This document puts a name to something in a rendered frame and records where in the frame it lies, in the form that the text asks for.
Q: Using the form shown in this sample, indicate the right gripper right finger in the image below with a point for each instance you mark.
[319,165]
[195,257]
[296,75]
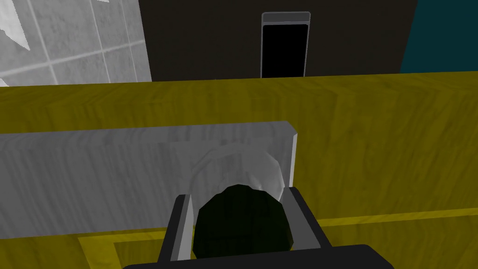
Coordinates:
[304,228]

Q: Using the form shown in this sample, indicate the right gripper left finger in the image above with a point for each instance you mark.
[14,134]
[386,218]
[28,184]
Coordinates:
[178,228]

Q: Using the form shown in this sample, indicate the black and grey round knob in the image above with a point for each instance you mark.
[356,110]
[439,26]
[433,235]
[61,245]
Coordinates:
[242,220]

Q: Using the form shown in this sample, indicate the grey wooden slab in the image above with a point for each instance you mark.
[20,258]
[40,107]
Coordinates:
[93,179]

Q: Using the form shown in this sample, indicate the black grey-framed window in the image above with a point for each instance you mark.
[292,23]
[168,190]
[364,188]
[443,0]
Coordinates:
[284,48]

